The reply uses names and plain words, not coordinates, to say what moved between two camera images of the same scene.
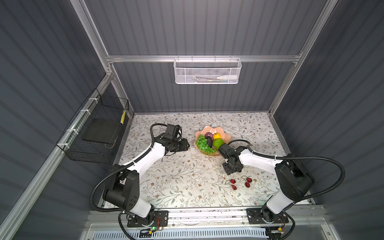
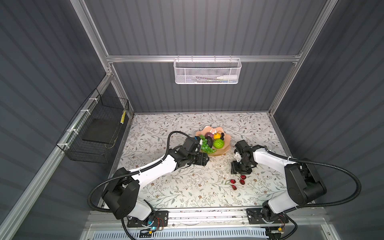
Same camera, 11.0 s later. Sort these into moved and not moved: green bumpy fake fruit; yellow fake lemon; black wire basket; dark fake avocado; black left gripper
Moved: black left gripper
Not moved: yellow fake lemon; dark fake avocado; green bumpy fake fruit; black wire basket
